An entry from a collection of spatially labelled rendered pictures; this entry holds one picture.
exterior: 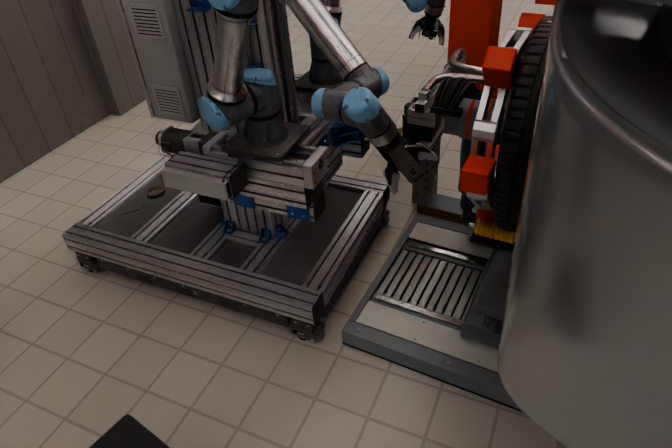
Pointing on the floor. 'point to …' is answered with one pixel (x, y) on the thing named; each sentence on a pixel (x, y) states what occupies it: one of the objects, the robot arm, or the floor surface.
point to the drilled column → (427, 177)
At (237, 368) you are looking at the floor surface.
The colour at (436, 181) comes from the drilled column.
